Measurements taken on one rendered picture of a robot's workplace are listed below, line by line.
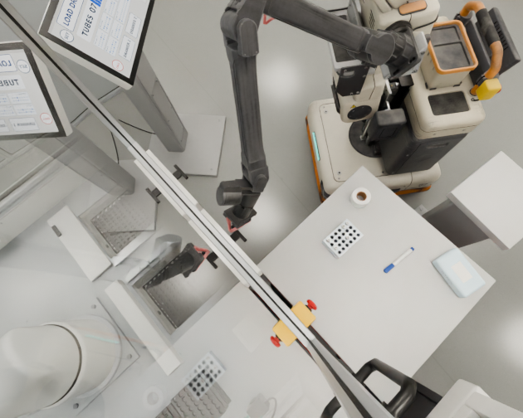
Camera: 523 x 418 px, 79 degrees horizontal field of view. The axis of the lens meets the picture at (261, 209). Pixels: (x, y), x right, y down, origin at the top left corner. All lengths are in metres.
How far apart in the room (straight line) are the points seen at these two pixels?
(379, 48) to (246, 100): 0.37
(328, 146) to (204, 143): 0.84
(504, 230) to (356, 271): 0.56
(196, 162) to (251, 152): 1.34
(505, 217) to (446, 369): 1.00
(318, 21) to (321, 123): 1.17
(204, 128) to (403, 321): 1.70
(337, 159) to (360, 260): 0.80
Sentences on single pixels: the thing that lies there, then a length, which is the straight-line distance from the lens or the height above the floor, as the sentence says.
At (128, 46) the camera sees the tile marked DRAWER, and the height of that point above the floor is 1.00.
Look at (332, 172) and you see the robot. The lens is 1.83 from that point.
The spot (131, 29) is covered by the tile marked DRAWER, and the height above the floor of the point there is 1.01.
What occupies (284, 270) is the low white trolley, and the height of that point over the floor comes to 0.76.
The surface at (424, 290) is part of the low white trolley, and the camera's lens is 1.29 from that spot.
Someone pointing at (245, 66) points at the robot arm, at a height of 1.36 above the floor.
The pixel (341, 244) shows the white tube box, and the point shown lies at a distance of 1.19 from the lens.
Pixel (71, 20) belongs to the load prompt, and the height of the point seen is 1.15.
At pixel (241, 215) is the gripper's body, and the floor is 1.00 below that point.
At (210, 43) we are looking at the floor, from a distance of 2.79.
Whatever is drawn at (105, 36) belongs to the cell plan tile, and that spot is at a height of 1.07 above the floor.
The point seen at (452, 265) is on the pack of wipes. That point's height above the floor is 0.80.
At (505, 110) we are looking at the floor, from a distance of 2.77.
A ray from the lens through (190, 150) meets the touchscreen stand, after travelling 2.23.
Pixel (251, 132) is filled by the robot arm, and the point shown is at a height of 1.22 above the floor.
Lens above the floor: 1.94
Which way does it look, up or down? 73 degrees down
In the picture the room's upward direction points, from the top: 12 degrees counter-clockwise
